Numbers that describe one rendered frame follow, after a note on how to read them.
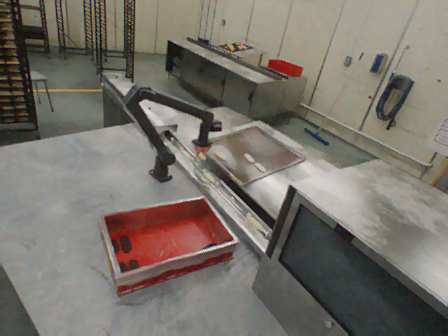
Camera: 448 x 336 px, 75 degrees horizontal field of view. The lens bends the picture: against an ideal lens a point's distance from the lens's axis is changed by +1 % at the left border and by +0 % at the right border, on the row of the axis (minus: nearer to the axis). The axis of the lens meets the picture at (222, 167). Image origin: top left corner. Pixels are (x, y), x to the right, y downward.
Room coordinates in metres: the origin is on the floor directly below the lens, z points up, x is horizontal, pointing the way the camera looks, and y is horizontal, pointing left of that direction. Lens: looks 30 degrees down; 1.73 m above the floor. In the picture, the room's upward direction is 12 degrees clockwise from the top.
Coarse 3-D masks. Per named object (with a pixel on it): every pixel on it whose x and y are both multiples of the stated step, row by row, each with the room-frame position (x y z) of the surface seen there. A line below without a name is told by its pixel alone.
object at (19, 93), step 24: (0, 0) 2.74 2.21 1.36; (0, 24) 2.86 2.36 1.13; (0, 48) 2.63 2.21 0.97; (24, 48) 2.76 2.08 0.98; (0, 72) 2.62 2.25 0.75; (24, 72) 2.75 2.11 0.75; (0, 96) 2.57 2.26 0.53; (24, 96) 2.70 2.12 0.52; (0, 120) 2.64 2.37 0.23; (24, 120) 2.74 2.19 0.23
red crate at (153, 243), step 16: (160, 224) 0.97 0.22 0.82; (176, 224) 0.99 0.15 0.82; (192, 224) 1.01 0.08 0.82; (144, 240) 0.86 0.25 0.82; (160, 240) 0.87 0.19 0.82; (176, 240) 0.89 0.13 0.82; (192, 240) 0.91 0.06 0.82; (208, 240) 0.93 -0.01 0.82; (128, 256) 0.76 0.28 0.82; (144, 256) 0.78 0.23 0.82; (160, 256) 0.79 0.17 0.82; (176, 256) 0.81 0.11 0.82; (224, 256) 0.84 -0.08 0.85; (176, 272) 0.72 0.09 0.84; (128, 288) 0.62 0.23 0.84
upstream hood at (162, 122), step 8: (104, 80) 2.68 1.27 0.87; (112, 80) 2.56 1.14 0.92; (120, 80) 2.61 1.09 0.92; (128, 80) 2.67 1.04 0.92; (112, 88) 2.49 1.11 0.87; (120, 88) 2.39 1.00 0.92; (128, 88) 2.44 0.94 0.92; (120, 96) 2.32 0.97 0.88; (144, 104) 2.14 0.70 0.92; (152, 104) 2.17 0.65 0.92; (152, 112) 2.01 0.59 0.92; (160, 112) 2.04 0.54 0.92; (152, 120) 1.86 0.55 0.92; (160, 120) 1.89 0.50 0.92; (168, 120) 1.92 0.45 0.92; (160, 128) 1.81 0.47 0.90; (168, 128) 1.85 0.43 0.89; (176, 128) 1.89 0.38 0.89
